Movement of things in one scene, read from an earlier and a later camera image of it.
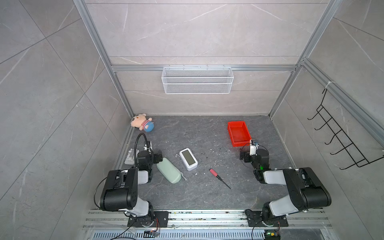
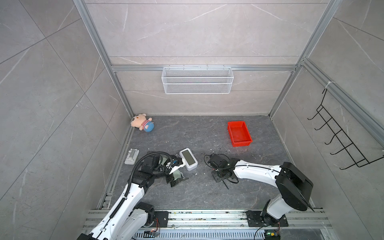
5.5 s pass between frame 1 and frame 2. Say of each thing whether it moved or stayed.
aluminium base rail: stayed
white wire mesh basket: stayed
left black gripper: moved
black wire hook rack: stayed
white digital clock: stayed
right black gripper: moved
